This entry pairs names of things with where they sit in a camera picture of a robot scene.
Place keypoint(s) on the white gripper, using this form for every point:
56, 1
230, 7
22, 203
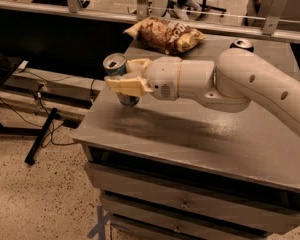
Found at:
163, 75

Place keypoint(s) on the red bull can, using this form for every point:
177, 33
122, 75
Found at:
115, 65

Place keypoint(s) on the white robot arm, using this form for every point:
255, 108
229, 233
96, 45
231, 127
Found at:
237, 78

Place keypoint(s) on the blue pepsi can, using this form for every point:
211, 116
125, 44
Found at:
243, 43

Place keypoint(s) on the brown chip bag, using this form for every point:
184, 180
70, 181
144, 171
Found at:
165, 36

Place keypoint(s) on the black laptop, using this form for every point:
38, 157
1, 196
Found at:
7, 66

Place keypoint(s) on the black table leg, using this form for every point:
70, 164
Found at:
30, 157

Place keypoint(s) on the top grey drawer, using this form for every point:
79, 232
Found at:
223, 209

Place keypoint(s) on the grey drawer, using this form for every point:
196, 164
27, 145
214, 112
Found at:
161, 223
223, 209

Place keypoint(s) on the middle grey drawer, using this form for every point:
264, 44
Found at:
161, 223

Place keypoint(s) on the metal railing frame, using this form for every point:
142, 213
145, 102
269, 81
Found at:
133, 11

